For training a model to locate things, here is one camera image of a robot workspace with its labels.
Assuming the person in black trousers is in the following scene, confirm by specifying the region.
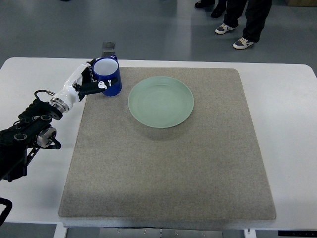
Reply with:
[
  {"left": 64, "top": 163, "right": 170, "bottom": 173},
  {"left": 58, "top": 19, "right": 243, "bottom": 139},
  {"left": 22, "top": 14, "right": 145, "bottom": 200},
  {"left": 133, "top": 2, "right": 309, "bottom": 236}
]
[{"left": 215, "top": 0, "right": 272, "bottom": 50}]

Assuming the blue mug white inside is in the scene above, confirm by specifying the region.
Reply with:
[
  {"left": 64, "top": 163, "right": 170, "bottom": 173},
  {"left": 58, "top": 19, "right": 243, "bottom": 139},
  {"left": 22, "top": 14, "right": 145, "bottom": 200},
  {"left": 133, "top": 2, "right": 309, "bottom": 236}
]
[{"left": 92, "top": 55, "right": 122, "bottom": 97}]

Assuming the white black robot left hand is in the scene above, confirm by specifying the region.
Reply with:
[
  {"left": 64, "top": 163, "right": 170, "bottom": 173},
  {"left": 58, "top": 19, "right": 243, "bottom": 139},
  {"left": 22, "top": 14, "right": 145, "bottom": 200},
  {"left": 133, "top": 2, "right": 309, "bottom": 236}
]
[{"left": 50, "top": 58, "right": 120, "bottom": 114}]

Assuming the light green plate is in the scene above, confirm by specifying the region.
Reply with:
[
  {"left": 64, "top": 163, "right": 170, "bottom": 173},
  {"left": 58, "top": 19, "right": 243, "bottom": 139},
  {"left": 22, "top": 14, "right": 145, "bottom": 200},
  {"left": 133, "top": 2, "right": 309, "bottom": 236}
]
[{"left": 128, "top": 76, "right": 194, "bottom": 128}]

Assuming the person in dark shoes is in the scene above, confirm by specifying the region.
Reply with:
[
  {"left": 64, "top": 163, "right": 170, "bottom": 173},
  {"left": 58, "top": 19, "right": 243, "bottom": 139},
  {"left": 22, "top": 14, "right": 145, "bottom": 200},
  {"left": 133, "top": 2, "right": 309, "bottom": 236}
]
[{"left": 194, "top": 0, "right": 227, "bottom": 19}]

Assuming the metal floor socket plate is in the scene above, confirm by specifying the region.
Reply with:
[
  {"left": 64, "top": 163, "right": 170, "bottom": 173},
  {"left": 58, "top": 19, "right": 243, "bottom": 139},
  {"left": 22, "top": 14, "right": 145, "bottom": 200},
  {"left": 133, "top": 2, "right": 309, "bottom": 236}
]
[{"left": 101, "top": 41, "right": 115, "bottom": 58}]

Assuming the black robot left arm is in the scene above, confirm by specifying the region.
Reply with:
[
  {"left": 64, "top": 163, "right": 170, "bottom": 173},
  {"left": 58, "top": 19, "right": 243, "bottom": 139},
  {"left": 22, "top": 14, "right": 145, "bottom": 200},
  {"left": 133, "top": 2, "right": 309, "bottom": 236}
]
[{"left": 0, "top": 90, "right": 62, "bottom": 182}]

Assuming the table frame under mat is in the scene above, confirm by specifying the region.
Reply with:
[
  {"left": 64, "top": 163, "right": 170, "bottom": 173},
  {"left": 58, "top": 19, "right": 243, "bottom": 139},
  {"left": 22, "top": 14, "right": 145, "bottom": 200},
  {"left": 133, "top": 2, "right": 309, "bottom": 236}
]
[{"left": 53, "top": 222, "right": 257, "bottom": 238}]

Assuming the beige felt mat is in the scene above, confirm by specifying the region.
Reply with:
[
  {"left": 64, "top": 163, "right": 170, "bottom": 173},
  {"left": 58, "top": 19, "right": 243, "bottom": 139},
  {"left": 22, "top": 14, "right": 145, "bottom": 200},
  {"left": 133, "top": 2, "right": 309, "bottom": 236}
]
[{"left": 59, "top": 67, "right": 276, "bottom": 226}]

